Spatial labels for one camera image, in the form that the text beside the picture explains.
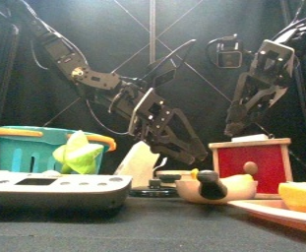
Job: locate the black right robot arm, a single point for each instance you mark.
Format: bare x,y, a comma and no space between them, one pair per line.
301,28

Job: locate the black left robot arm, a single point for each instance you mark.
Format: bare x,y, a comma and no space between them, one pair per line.
63,55

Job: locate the green toy starfruit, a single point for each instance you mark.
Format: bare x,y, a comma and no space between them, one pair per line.
78,154

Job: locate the white block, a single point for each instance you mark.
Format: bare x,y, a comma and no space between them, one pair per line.
249,138

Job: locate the light wooden bowl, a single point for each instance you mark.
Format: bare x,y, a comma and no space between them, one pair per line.
190,192

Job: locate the black round lid with knob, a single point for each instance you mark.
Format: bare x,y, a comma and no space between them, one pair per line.
154,191

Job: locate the black toy shaker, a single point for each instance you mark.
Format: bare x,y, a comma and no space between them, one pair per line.
211,187

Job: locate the red wooden box with knob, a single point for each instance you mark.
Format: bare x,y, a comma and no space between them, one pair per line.
258,164

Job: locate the pale yellow toy banana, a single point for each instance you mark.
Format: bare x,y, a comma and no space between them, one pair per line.
241,179

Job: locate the grey toy appliance with buttons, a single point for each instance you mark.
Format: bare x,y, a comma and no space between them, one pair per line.
49,188

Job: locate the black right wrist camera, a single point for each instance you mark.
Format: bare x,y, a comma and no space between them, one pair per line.
229,57

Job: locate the grey vertical frame pole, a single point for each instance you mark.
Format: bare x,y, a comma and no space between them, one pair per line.
151,29

